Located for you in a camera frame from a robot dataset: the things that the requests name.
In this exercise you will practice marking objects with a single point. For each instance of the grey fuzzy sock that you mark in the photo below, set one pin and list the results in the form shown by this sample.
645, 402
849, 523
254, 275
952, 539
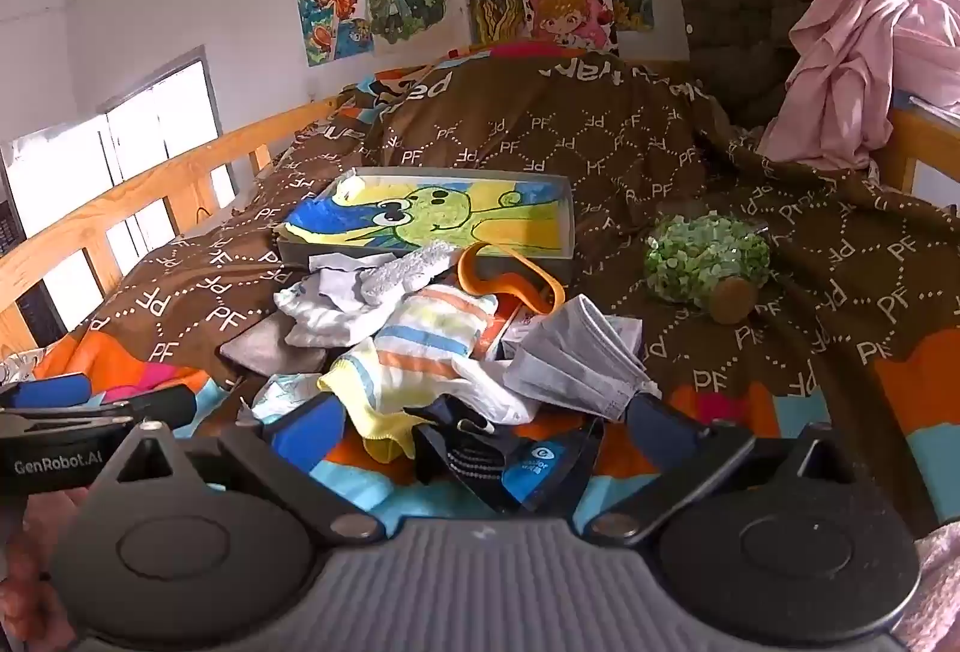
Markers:
405, 273

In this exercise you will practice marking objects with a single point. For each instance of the striped sock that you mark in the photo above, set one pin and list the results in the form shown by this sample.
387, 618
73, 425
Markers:
420, 329

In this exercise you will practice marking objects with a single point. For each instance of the orange band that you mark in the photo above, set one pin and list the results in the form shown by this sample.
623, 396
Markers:
525, 292

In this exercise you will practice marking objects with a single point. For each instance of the green sequin bottle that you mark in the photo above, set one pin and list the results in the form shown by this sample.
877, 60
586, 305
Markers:
705, 262

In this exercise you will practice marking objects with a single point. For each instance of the small white printed sock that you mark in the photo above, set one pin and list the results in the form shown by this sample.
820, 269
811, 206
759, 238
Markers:
289, 389

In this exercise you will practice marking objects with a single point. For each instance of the brown printed blanket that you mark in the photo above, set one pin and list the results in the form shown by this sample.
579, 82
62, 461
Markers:
600, 127

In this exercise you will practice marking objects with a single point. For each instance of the pink hat girl poster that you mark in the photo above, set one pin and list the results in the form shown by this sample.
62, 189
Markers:
566, 7

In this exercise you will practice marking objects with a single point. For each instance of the mermaid wall poster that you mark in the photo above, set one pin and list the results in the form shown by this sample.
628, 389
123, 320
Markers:
330, 7

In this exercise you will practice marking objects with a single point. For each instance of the window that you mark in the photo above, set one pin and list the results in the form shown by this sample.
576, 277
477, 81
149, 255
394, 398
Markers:
150, 112

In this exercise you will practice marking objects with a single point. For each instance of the black sock blue label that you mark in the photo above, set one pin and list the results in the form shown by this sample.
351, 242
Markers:
465, 449

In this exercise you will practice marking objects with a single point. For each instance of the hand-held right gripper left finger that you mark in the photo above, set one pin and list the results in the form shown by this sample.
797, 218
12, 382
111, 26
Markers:
304, 434

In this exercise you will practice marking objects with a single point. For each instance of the grey face mask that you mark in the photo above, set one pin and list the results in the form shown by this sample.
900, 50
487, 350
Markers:
570, 352

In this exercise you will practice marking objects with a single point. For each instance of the wooden bed rail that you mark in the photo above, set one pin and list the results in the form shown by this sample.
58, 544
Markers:
919, 142
112, 209

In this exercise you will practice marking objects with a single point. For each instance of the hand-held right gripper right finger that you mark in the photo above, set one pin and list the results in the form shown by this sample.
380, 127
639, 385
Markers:
664, 433

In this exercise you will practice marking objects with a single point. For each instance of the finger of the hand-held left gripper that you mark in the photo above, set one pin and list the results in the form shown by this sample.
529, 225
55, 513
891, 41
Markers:
49, 391
161, 406

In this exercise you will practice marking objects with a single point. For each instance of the white thin cloth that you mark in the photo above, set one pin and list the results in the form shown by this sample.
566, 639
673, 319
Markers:
334, 266

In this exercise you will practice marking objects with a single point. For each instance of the cartoon printed cloth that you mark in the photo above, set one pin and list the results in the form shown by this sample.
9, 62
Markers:
420, 209

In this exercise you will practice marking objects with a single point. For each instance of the white gauze cloth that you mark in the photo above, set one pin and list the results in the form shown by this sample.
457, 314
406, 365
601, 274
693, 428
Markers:
322, 322

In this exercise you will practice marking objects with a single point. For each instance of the pink fuzzy garment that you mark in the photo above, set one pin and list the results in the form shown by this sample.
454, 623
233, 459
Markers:
941, 592

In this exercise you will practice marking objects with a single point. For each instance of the orange white carton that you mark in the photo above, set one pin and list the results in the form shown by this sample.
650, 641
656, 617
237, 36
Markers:
506, 326

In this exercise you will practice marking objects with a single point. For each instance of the grey box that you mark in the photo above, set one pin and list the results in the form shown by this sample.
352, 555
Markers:
568, 224

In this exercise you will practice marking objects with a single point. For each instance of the person's left hand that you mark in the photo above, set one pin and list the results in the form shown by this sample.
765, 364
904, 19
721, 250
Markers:
22, 547

